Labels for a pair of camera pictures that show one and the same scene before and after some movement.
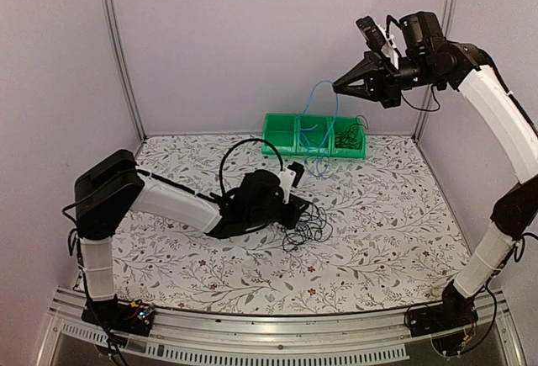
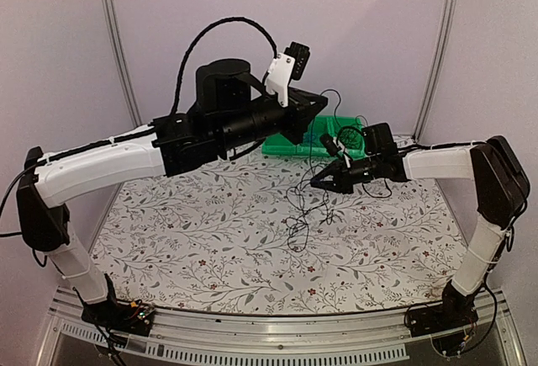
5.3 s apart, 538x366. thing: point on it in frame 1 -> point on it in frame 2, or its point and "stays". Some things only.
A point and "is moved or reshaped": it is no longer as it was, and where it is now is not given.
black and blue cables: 327,136 is moved or reshaped
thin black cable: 351,137 stays
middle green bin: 313,135 stays
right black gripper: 384,82 -> 342,182
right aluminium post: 450,2 stays
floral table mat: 376,236 stays
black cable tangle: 310,225 is moved or reshaped
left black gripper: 291,220 -> 303,112
